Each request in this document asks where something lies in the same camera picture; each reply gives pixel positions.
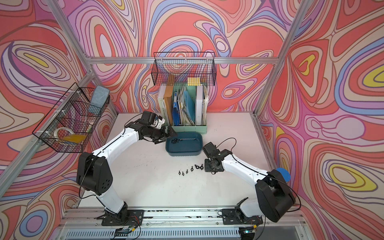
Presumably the black wire basket left wall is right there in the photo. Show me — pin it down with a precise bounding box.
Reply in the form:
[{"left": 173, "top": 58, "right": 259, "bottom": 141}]
[{"left": 33, "top": 83, "right": 110, "bottom": 153}]

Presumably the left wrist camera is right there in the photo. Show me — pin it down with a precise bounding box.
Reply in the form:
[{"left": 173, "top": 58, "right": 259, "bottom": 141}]
[{"left": 141, "top": 111, "right": 166, "bottom": 129}]

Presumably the yellow sticky note pad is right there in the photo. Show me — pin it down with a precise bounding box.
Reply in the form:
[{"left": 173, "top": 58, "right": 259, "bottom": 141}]
[{"left": 187, "top": 77, "right": 201, "bottom": 86}]

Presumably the white binder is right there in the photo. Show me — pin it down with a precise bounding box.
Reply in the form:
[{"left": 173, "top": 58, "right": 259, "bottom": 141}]
[{"left": 195, "top": 86, "right": 204, "bottom": 126}]

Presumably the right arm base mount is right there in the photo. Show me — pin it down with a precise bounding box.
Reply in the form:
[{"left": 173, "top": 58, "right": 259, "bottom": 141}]
[{"left": 219, "top": 197, "right": 264, "bottom": 226}]

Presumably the white tape roll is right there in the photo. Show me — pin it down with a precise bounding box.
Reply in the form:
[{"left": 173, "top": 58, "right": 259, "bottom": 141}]
[{"left": 54, "top": 127, "right": 74, "bottom": 139}]

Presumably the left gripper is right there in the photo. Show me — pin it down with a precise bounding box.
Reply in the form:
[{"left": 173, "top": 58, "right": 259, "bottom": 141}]
[{"left": 146, "top": 124, "right": 177, "bottom": 144}]

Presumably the aluminium front rail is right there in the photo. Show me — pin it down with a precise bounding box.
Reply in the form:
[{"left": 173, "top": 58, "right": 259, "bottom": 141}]
[{"left": 50, "top": 206, "right": 314, "bottom": 240}]

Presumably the brown folder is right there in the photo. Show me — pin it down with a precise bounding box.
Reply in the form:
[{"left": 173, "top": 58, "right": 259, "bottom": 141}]
[{"left": 164, "top": 85, "right": 174, "bottom": 126}]

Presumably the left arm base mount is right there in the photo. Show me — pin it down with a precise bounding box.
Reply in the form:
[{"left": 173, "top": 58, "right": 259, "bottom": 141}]
[{"left": 96, "top": 209, "right": 144, "bottom": 226}]

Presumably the black wire basket back wall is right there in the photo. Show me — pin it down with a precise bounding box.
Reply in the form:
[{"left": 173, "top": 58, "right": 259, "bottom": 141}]
[{"left": 151, "top": 51, "right": 217, "bottom": 86}]

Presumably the teal plastic storage tray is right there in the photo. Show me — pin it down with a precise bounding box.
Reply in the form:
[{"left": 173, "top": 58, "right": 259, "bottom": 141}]
[{"left": 166, "top": 132, "right": 203, "bottom": 157}]

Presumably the grey blue sponge block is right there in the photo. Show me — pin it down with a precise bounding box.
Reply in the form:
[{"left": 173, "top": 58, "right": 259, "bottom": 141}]
[{"left": 91, "top": 86, "right": 110, "bottom": 108}]

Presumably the mint green file organizer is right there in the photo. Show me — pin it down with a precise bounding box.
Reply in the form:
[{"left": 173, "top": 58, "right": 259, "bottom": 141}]
[{"left": 157, "top": 85, "right": 208, "bottom": 134}]

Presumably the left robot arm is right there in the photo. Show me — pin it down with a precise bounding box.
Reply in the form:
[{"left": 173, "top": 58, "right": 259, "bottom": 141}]
[{"left": 77, "top": 122, "right": 177, "bottom": 226}]

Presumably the blue folder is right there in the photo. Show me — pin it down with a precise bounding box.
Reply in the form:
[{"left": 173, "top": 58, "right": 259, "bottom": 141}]
[{"left": 172, "top": 100, "right": 181, "bottom": 126}]

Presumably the yellow pad in basket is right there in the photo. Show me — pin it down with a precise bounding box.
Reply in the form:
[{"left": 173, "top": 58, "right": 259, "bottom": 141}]
[{"left": 61, "top": 134, "right": 87, "bottom": 145}]

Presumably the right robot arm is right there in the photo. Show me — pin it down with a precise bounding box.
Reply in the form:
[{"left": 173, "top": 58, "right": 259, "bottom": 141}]
[{"left": 204, "top": 150, "right": 296, "bottom": 224}]

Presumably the blue lid clear jar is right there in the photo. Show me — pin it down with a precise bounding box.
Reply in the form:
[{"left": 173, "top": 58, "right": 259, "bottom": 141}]
[{"left": 277, "top": 168, "right": 291, "bottom": 183}]

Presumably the black wire basket wall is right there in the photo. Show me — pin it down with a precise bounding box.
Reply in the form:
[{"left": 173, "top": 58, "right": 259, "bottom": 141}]
[
  {"left": 33, "top": 83, "right": 110, "bottom": 153},
  {"left": 151, "top": 51, "right": 217, "bottom": 86}
]

